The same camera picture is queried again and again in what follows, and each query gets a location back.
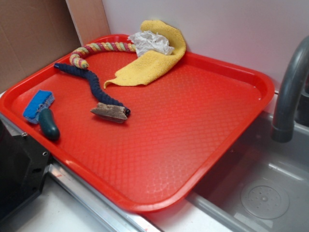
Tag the brown wood chip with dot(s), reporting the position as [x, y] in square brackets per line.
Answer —
[109, 112]

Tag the red plastic tray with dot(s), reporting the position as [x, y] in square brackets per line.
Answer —
[179, 126]

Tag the yellow microfibre cloth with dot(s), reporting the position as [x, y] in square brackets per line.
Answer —
[152, 64]

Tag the crumpled white paper towel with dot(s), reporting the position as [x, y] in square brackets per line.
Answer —
[148, 41]

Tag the dark green toy cucumber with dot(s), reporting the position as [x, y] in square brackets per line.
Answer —
[48, 125]

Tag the blue sponge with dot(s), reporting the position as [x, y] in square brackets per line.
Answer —
[41, 100]

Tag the light wooden board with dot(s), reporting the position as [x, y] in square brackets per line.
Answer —
[89, 19]

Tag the grey plastic sink basin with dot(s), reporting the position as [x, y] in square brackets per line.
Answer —
[259, 185]

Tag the grey toy faucet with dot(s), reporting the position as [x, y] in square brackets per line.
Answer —
[292, 104]

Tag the brown cardboard sheet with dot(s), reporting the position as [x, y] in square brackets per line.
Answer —
[33, 34]

